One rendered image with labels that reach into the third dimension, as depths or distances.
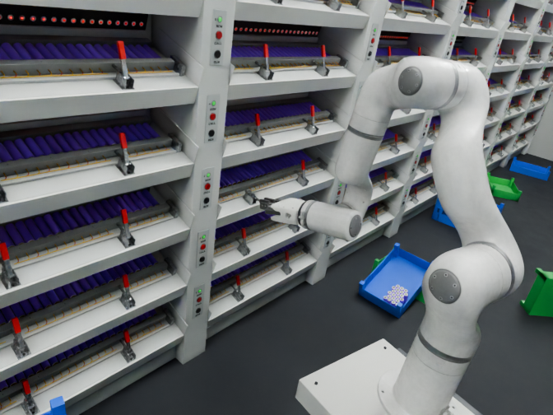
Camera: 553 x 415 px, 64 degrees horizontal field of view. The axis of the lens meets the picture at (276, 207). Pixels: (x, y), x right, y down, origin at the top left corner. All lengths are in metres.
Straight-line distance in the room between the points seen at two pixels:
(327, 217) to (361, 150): 0.21
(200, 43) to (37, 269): 0.62
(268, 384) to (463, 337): 0.75
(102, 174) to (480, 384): 1.43
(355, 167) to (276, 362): 0.79
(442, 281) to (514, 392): 1.04
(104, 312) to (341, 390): 0.63
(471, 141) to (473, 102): 0.09
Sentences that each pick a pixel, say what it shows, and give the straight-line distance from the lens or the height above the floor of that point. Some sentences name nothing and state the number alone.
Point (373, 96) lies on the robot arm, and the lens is 1.05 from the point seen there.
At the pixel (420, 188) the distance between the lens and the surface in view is 2.85.
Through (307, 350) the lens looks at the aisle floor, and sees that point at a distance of 1.66.
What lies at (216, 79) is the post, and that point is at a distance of 1.12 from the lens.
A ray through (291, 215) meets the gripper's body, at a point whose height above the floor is 0.58.
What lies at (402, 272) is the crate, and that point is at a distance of 2.08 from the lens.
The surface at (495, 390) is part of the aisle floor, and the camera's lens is 1.83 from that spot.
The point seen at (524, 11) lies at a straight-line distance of 3.60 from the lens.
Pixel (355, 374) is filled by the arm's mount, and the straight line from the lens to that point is 1.16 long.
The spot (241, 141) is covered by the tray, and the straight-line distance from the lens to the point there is 1.31.
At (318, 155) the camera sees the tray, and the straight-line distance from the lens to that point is 1.75.
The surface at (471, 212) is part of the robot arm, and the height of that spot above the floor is 0.80.
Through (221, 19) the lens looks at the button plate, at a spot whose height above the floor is 1.06.
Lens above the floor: 1.14
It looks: 26 degrees down
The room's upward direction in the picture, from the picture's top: 9 degrees clockwise
